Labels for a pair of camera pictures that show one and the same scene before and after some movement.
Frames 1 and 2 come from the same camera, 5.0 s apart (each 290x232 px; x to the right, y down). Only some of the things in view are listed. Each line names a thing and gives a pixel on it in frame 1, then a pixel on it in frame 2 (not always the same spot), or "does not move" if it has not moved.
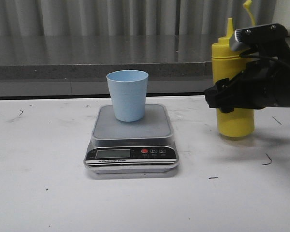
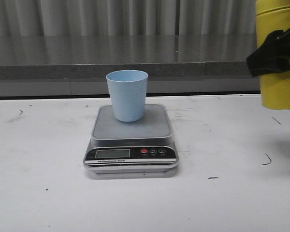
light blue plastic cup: [128, 90] does not move
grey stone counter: [78, 64] does not move
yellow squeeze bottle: [226, 64] to [279, 90]
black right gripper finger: [227, 94] to [280, 47]
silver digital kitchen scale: [143, 149] does not move
